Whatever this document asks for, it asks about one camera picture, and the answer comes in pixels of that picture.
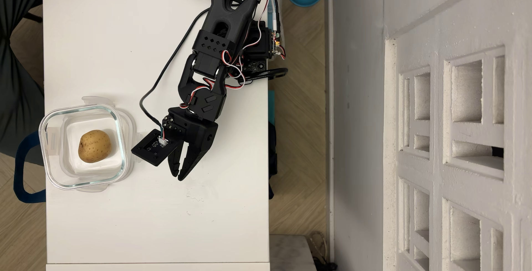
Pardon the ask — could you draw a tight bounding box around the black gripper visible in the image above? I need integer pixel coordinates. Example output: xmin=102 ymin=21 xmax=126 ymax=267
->
xmin=162 ymin=107 xmax=219 ymax=181

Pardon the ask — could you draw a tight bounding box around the brown potato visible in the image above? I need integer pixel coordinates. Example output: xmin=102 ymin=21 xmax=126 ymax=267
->
xmin=78 ymin=129 xmax=112 ymax=164

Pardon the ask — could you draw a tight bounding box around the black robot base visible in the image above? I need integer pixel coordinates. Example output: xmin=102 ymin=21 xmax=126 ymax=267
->
xmin=243 ymin=19 xmax=273 ymax=74

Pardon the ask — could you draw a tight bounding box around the black fabric item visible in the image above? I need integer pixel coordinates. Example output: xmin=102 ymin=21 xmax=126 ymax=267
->
xmin=268 ymin=121 xmax=278 ymax=200

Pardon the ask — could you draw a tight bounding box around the black table clamp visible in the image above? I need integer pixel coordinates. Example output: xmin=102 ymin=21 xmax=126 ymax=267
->
xmin=238 ymin=68 xmax=288 ymax=85

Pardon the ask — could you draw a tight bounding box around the clear glass food container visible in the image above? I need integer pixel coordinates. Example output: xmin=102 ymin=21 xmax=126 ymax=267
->
xmin=38 ymin=103 xmax=128 ymax=191

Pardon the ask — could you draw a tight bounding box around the white marble stool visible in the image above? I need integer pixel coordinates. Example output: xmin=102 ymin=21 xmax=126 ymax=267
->
xmin=269 ymin=234 xmax=319 ymax=271

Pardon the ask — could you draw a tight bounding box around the motor controller circuit board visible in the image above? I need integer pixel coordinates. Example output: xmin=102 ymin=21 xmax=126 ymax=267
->
xmin=269 ymin=29 xmax=287 ymax=60

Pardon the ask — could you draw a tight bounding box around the dark green garment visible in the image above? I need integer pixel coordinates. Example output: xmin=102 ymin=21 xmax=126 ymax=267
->
xmin=0 ymin=0 xmax=45 ymax=166

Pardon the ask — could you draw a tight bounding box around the white lattice block screen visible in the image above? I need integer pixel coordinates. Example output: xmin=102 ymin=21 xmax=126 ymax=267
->
xmin=384 ymin=38 xmax=532 ymax=271

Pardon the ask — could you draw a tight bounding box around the black square wrist camera module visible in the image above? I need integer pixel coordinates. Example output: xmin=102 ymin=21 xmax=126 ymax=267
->
xmin=131 ymin=128 xmax=183 ymax=167

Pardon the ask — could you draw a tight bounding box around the thin black camera cable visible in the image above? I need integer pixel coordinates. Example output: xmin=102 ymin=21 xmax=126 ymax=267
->
xmin=139 ymin=7 xmax=210 ymax=140

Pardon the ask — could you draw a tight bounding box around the red white black servo wire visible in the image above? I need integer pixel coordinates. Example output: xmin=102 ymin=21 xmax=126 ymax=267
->
xmin=221 ymin=48 xmax=251 ymax=90

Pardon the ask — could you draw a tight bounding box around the beige cord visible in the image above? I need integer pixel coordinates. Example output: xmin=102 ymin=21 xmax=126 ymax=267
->
xmin=308 ymin=231 xmax=330 ymax=264

